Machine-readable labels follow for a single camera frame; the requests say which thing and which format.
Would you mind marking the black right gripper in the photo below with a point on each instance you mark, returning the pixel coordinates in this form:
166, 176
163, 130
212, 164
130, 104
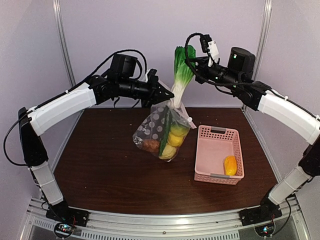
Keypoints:
200, 69

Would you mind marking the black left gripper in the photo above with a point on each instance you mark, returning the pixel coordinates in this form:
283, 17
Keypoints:
164, 94

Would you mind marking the green bok choy toy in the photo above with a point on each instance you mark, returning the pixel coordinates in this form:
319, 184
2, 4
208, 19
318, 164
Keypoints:
182, 75

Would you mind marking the green cucumber toy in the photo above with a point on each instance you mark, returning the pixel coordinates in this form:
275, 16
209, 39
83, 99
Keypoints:
167, 123

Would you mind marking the clear zip top bag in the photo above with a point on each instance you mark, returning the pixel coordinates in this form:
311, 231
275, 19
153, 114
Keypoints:
163, 132

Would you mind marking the yellow lemon toy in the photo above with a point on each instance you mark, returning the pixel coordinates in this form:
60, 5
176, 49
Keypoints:
179, 130
175, 141

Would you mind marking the brown croissant toy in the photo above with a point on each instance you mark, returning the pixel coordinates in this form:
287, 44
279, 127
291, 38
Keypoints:
151, 145

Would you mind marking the pale yellow walnut-shaped toy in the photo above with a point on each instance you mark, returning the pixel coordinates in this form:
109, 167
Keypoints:
168, 153

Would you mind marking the pink plastic basket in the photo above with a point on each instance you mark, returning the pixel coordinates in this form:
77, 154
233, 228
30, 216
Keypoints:
214, 146

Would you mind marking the orange mango toy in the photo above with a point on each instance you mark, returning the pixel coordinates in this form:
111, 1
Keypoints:
230, 165

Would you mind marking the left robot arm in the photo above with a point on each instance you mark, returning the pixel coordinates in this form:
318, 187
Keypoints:
92, 91

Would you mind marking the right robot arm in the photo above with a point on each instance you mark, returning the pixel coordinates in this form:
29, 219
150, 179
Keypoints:
258, 96

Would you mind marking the left round circuit board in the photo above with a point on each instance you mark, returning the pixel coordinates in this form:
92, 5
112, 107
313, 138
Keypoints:
63, 230

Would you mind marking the round circuit board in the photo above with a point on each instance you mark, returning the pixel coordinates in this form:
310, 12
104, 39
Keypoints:
265, 230
63, 230

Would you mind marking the right round circuit board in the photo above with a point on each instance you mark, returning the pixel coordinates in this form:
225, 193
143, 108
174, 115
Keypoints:
265, 230

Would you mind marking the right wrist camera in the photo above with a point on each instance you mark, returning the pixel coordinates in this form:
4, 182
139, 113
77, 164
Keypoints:
209, 47

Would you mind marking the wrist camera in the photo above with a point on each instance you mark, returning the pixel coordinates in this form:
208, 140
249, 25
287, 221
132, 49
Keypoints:
209, 47
148, 75

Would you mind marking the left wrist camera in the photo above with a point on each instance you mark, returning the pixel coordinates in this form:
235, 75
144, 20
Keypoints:
148, 75

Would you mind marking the right aluminium frame post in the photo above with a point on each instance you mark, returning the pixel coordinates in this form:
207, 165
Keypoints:
265, 25

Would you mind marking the aluminium frame post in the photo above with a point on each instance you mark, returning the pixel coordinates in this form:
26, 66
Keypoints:
265, 25
63, 43

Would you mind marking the left aluminium frame post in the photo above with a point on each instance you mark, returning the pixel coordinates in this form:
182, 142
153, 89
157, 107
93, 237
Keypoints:
63, 43

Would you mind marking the front aluminium rail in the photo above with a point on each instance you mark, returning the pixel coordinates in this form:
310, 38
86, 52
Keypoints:
223, 225

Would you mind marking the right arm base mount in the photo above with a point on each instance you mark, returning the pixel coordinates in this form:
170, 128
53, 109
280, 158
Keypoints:
260, 214

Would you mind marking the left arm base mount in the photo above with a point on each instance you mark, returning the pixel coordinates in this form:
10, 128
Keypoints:
77, 217

